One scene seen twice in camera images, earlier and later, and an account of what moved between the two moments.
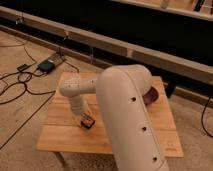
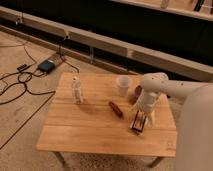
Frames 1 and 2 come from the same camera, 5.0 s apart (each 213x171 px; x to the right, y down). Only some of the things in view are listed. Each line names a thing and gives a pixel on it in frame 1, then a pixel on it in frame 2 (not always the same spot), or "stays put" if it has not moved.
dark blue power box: [47, 66] stays put
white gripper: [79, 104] -> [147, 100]
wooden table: [63, 132] stays put
